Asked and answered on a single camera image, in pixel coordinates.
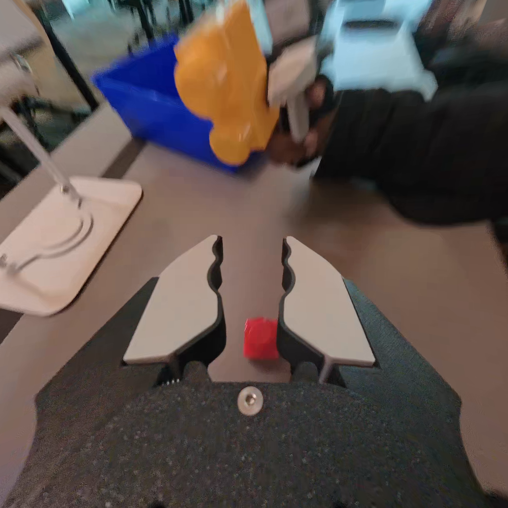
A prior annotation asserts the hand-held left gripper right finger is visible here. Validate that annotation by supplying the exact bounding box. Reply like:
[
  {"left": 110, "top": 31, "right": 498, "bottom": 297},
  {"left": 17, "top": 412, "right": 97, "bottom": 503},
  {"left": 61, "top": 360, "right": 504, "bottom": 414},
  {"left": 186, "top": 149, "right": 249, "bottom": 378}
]
[{"left": 276, "top": 236, "right": 376, "bottom": 383}]

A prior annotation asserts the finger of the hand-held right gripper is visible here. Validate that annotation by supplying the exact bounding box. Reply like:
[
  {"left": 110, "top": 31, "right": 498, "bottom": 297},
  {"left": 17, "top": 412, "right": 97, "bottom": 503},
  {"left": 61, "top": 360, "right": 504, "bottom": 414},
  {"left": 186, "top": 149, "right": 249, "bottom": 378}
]
[
  {"left": 267, "top": 37, "right": 320, "bottom": 108},
  {"left": 248, "top": 0, "right": 274, "bottom": 56}
]

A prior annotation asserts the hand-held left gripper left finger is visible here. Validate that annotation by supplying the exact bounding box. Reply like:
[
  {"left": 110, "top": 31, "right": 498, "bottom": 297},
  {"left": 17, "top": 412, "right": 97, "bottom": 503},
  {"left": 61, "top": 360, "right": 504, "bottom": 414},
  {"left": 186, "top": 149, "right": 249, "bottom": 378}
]
[{"left": 122, "top": 234, "right": 228, "bottom": 382}]

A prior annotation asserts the yellow mega block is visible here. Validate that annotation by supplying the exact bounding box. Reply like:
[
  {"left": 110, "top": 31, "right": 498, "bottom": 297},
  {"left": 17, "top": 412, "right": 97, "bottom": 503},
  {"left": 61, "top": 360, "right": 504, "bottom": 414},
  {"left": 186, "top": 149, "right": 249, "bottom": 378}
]
[{"left": 174, "top": 0, "right": 280, "bottom": 166}]

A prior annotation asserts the red mega block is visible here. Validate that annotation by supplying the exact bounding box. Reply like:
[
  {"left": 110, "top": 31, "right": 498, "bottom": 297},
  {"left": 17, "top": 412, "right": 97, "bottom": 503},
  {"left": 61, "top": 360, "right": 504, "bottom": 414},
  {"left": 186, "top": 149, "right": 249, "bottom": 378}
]
[{"left": 243, "top": 317, "right": 279, "bottom": 361}]

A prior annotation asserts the blue plastic bin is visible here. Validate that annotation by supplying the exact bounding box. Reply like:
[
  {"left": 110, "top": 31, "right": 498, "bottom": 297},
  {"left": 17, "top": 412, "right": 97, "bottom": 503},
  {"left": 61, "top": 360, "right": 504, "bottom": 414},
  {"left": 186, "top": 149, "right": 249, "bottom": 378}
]
[{"left": 92, "top": 34, "right": 264, "bottom": 173}]

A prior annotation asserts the person's right forearm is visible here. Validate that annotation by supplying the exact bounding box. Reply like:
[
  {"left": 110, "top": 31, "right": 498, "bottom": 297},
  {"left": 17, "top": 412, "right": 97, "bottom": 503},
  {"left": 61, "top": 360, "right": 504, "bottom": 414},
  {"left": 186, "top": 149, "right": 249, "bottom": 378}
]
[{"left": 314, "top": 79, "right": 508, "bottom": 227}]

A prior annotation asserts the person's right hand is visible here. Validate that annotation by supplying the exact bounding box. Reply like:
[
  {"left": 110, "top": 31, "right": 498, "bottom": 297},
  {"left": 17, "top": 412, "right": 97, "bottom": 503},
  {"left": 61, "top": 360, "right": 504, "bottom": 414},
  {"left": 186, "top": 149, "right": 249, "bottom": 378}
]
[{"left": 270, "top": 79, "right": 336, "bottom": 168}]

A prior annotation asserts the black desk cable strip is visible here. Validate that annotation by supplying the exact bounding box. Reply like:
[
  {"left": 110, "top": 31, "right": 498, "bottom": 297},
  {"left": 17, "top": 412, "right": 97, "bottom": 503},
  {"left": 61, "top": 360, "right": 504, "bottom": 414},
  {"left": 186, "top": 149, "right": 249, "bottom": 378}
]
[{"left": 0, "top": 139, "right": 149, "bottom": 344}]

